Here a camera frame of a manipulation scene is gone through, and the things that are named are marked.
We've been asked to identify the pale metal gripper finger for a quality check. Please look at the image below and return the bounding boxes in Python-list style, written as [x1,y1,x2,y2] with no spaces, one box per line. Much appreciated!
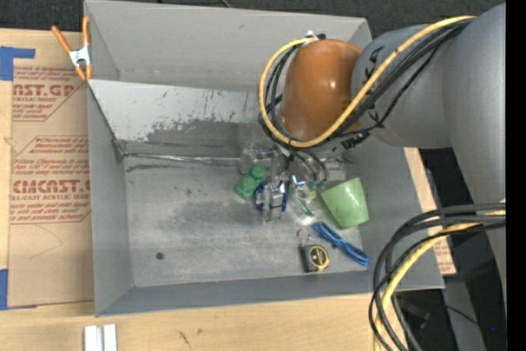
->
[274,182,287,219]
[262,184,275,223]

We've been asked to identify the blue carabiner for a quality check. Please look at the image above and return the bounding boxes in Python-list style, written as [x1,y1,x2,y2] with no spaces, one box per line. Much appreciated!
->
[252,181,288,215]

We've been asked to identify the clear glass cup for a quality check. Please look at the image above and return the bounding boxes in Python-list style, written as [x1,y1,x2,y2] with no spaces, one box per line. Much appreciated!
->
[288,175,326,225]

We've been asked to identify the green toy figure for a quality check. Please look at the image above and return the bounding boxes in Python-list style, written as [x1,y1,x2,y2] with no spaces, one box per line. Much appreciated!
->
[233,164,267,202]

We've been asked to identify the green cup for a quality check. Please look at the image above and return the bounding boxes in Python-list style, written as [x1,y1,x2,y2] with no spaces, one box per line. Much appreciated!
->
[320,176,370,231]

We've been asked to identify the black and yellow tape measure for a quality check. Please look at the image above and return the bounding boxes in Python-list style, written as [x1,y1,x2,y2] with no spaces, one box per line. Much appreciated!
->
[296,229,331,274]

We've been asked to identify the grey metal bin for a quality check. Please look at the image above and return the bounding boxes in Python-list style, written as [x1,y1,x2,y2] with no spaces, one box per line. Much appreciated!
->
[83,0,447,317]

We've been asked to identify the brown cardboard board red print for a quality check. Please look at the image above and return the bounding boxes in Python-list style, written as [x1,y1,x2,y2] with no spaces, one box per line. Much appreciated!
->
[0,27,96,310]

